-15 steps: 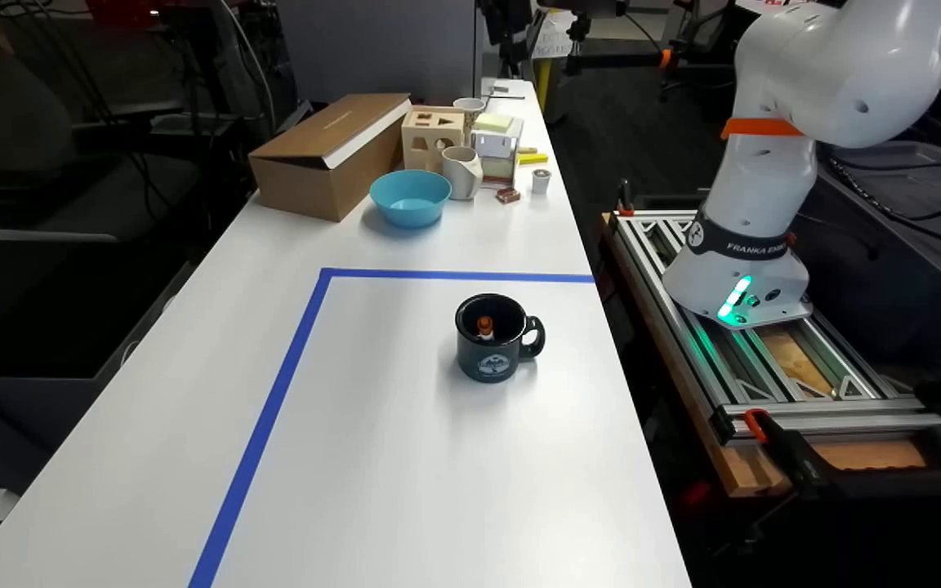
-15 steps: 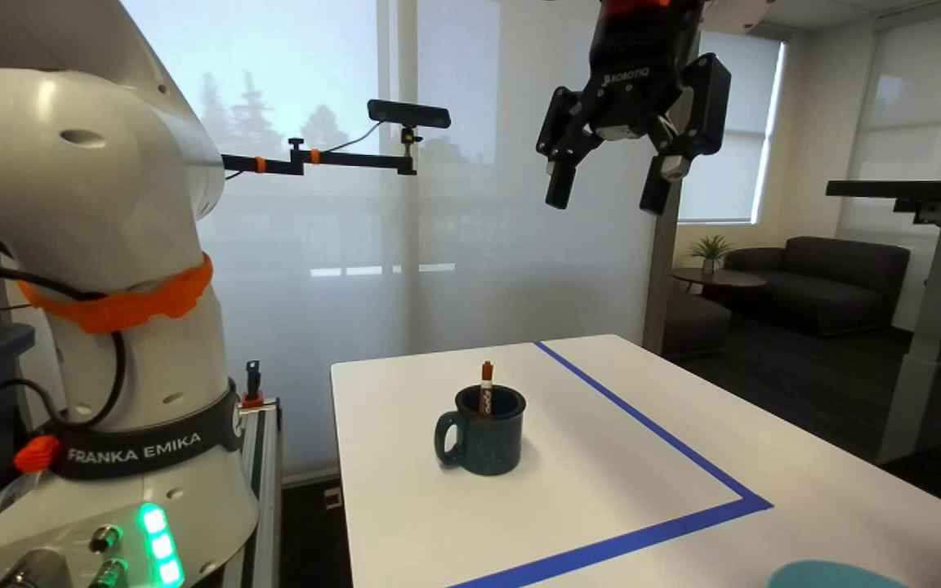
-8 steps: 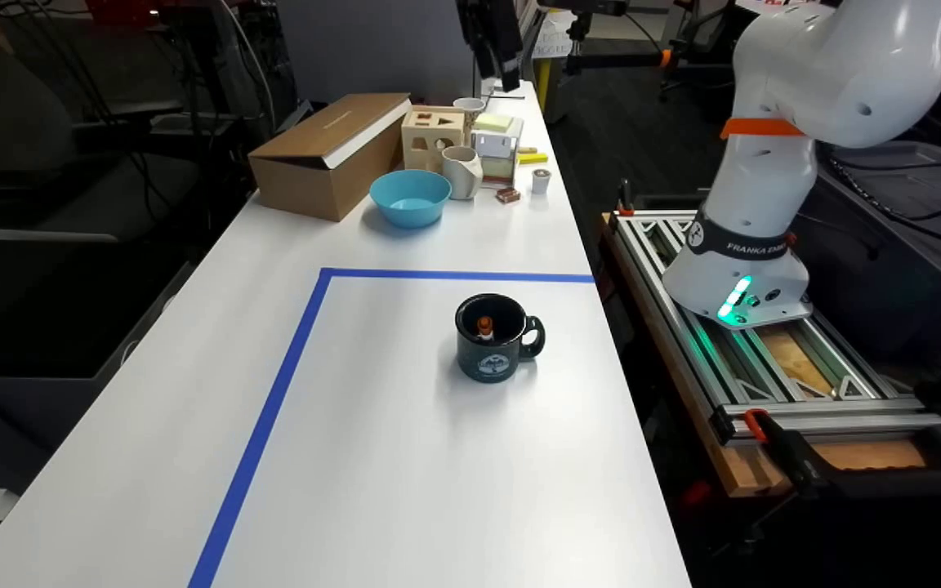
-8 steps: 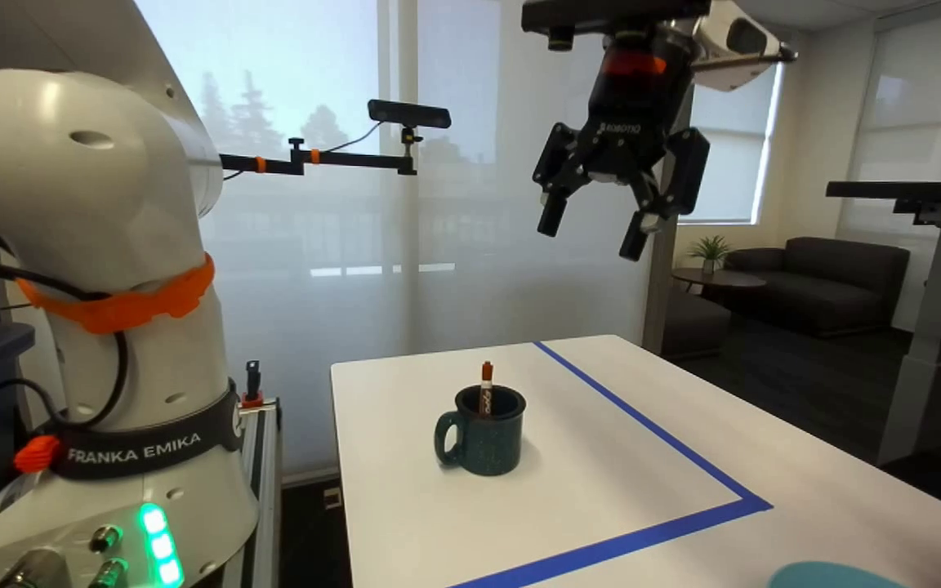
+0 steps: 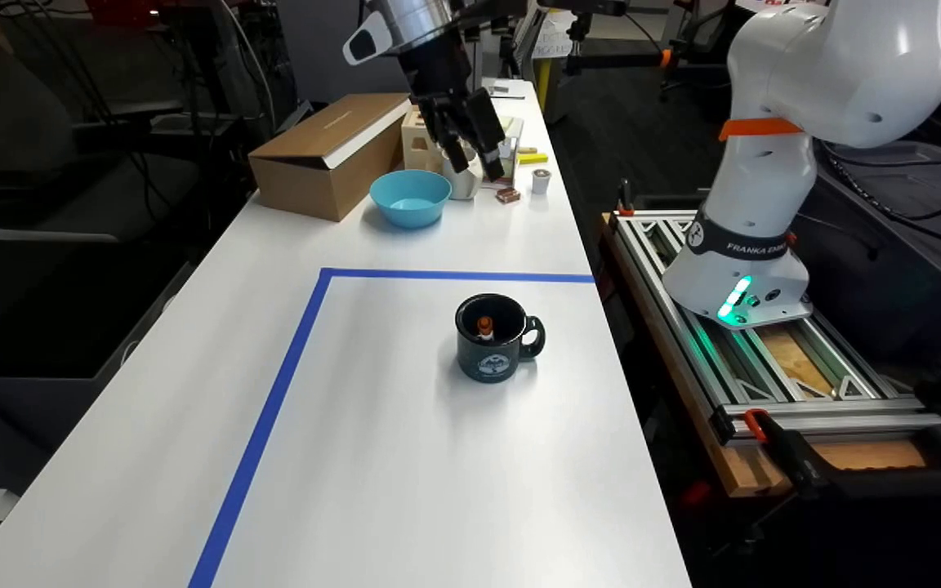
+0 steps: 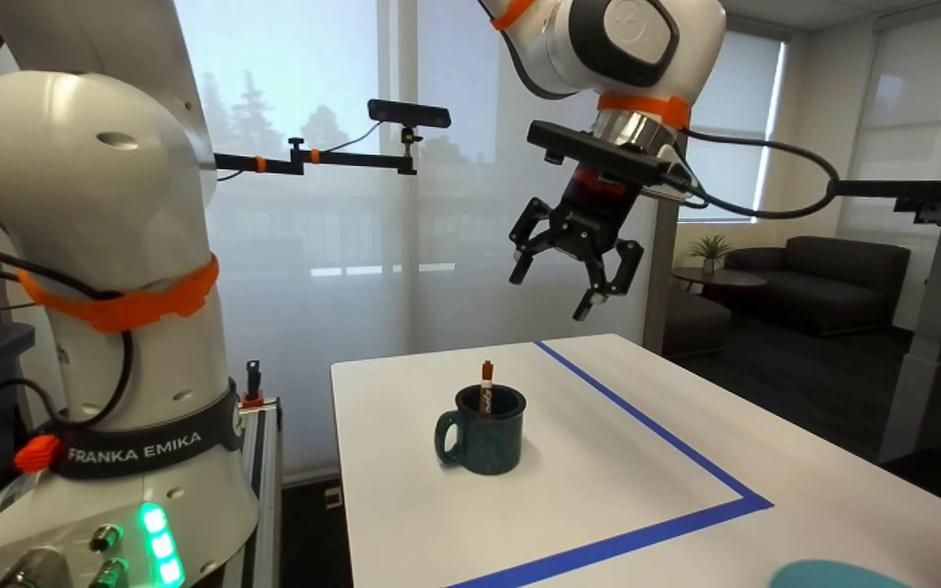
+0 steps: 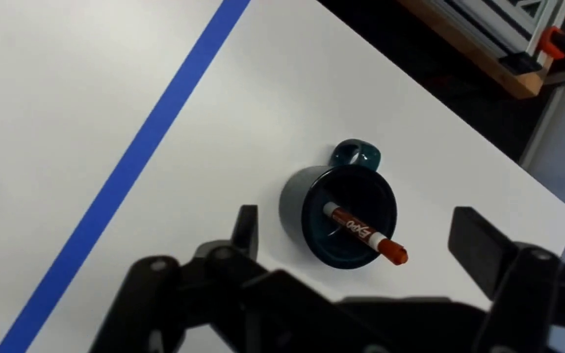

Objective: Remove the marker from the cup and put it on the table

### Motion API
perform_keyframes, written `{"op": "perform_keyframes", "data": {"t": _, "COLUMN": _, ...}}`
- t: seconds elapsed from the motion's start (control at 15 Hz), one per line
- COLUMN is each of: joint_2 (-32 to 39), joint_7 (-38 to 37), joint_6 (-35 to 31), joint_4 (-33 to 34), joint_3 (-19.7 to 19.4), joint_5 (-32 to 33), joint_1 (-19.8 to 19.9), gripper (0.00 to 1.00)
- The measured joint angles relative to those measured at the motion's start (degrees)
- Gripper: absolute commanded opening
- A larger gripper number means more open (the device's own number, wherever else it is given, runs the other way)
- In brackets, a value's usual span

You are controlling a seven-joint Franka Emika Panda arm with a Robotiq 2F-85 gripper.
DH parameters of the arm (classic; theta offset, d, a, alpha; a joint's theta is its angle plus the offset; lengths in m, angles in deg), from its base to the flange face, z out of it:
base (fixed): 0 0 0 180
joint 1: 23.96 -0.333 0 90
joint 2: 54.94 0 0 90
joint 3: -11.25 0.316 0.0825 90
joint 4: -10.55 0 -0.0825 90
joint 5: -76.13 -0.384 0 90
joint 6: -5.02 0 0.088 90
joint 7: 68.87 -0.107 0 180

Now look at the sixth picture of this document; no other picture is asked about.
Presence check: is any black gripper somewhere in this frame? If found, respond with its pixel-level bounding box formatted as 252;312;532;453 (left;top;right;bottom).
506;160;648;324

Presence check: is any brown marker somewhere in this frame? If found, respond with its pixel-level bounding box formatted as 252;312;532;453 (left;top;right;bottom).
478;357;496;421

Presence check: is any aluminium robot base cart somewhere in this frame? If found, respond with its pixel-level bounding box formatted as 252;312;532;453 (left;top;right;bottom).
231;396;284;588

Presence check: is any small potted plant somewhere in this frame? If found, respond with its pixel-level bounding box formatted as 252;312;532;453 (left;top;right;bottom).
694;231;732;279

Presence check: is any round coffee table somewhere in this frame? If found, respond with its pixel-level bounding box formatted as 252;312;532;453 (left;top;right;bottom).
672;265;772;300

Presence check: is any blue tape line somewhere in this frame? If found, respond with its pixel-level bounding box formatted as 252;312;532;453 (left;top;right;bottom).
447;335;779;588

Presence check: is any dark green enamel mug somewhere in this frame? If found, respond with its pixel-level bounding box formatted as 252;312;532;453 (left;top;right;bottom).
430;381;528;478

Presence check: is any dark sofa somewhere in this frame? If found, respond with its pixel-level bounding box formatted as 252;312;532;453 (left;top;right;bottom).
721;231;914;340

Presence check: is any black clamp with orange tip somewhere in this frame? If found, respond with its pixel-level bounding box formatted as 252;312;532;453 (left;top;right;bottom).
242;357;268;410

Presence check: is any grey standing desk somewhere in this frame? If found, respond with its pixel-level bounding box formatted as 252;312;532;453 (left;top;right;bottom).
829;176;941;467

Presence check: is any blue bowl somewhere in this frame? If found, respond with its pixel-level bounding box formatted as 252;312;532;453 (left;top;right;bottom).
768;560;914;588

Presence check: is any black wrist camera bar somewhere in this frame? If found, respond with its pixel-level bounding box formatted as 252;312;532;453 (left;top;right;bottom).
522;119;696;196

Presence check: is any black external camera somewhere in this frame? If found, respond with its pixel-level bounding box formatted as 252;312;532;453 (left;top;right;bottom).
365;96;455;134

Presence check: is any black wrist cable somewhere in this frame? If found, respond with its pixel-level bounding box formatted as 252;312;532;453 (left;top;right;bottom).
672;126;844;221

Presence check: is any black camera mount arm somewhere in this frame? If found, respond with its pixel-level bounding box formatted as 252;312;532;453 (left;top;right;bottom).
213;126;426;181

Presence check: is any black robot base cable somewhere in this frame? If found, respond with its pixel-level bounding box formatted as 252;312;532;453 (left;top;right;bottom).
0;17;138;431

